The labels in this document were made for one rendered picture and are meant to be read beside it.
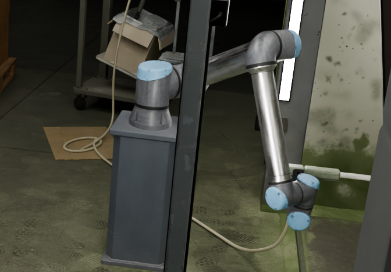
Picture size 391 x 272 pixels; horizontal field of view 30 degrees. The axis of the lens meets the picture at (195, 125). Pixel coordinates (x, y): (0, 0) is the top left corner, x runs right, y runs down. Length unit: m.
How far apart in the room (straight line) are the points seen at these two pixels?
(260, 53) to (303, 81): 1.14
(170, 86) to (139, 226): 0.64
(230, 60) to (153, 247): 0.92
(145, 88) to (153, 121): 0.15
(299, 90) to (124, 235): 1.22
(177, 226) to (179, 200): 0.08
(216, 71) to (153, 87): 0.28
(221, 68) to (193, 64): 1.21
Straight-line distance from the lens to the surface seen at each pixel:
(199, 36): 1.81
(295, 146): 3.92
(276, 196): 2.73
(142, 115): 3.15
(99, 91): 5.44
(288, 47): 2.81
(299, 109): 3.86
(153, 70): 3.10
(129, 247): 3.32
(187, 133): 1.87
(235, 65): 2.98
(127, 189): 3.21
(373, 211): 1.05
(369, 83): 3.86
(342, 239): 3.80
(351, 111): 3.89
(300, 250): 3.61
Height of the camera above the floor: 1.63
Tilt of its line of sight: 18 degrees down
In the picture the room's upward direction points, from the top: 6 degrees clockwise
